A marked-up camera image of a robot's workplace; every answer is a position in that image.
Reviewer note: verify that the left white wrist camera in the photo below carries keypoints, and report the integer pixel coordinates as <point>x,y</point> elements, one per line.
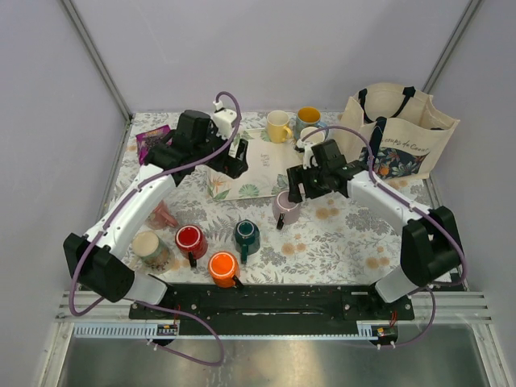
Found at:
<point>223,118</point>

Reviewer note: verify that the yellow mug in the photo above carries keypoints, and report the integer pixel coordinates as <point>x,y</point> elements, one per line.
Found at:
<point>277,127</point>

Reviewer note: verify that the light green mug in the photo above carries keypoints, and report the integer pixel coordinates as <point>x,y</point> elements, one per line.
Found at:
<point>312,134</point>

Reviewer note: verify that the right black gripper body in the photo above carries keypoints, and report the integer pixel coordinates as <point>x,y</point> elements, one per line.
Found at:
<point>313,180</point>

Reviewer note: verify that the orange mug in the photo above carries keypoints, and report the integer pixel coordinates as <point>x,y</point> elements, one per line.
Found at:
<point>224,270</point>

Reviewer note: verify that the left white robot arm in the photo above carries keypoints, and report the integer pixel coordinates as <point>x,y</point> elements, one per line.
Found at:
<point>95,258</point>

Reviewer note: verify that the mauve purple mug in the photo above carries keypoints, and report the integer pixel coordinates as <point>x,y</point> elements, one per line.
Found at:
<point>284,211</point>

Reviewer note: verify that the dark green mug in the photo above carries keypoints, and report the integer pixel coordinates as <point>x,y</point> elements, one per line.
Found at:
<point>247,239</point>

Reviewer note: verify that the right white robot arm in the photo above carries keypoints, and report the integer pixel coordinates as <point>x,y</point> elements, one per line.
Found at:
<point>430,242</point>

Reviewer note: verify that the leaf print tray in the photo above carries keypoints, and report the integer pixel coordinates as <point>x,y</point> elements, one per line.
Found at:
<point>266,175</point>

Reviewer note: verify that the floral tablecloth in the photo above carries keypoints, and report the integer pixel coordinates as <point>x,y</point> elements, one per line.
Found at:
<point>335,241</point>

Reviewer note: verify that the cream floral mug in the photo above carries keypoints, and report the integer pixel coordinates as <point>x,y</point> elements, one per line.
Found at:
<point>153,254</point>

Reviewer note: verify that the blue floral mug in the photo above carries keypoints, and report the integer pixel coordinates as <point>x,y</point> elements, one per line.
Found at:
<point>308,116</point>

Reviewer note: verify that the red mug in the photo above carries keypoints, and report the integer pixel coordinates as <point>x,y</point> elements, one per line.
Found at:
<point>192,243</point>

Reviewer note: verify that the beige canvas tote bag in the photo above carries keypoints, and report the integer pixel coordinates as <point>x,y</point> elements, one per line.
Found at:
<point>406,134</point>

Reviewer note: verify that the white cable duct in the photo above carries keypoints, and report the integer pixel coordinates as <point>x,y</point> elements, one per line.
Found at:
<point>357,331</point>

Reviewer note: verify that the pink patterned mug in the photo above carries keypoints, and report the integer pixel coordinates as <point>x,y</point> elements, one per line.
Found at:
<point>160,218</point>

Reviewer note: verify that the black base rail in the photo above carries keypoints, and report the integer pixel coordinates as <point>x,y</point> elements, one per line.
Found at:
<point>304,307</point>

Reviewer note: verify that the purple snack box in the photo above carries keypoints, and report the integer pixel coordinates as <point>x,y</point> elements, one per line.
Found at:
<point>145,141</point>

